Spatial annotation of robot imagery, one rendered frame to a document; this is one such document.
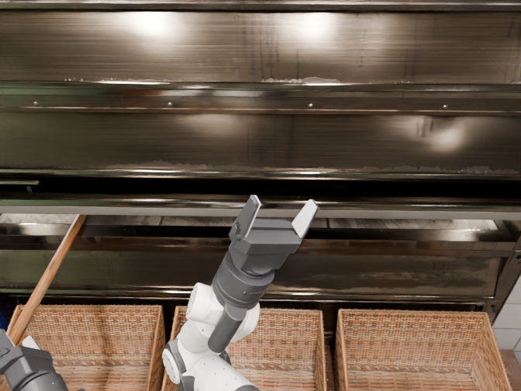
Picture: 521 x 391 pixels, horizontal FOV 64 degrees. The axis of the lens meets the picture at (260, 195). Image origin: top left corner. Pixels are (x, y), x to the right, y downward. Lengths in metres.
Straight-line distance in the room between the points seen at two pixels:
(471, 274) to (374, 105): 0.78
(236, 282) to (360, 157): 0.65
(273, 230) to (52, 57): 0.76
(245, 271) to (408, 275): 1.00
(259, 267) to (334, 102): 0.59
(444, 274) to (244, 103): 0.94
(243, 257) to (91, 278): 1.07
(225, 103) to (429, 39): 0.52
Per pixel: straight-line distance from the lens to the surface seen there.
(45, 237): 1.58
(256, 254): 0.64
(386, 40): 1.11
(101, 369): 1.89
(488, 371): 1.84
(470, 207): 1.24
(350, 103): 1.14
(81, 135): 1.29
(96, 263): 1.61
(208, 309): 0.74
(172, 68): 1.10
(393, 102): 1.16
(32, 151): 1.36
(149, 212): 1.17
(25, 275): 1.75
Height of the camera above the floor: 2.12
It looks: 37 degrees down
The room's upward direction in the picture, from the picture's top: straight up
